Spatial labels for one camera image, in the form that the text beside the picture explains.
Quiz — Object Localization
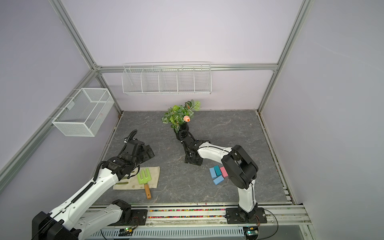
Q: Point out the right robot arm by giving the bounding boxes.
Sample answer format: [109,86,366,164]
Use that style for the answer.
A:
[177,130,259,215]

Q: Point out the long white wire shelf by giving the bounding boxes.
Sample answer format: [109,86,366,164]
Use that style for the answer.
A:
[122,62,212,95]

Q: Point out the black plant vase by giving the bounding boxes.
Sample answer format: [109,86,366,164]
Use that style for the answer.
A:
[174,123,189,141]

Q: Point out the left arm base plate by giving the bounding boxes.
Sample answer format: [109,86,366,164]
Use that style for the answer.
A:
[110,209,148,226]

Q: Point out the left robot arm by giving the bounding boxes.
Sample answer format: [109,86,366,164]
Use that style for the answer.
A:
[32,130,155,240]

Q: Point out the artificial green plant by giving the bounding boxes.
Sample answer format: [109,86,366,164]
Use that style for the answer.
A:
[162,100,201,133]

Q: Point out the teal block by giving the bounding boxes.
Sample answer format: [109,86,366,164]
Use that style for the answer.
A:
[214,166,222,177]

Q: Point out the light blue block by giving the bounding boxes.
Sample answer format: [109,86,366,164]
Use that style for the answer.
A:
[213,176,225,185]
[209,168,217,180]

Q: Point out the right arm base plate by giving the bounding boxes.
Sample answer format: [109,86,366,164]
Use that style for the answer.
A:
[225,207,267,224]

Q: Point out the white mesh wire basket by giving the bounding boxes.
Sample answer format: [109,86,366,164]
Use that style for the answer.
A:
[52,88,115,137]

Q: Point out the white slotted cable duct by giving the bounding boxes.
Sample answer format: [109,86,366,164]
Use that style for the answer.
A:
[88,226,245,240]

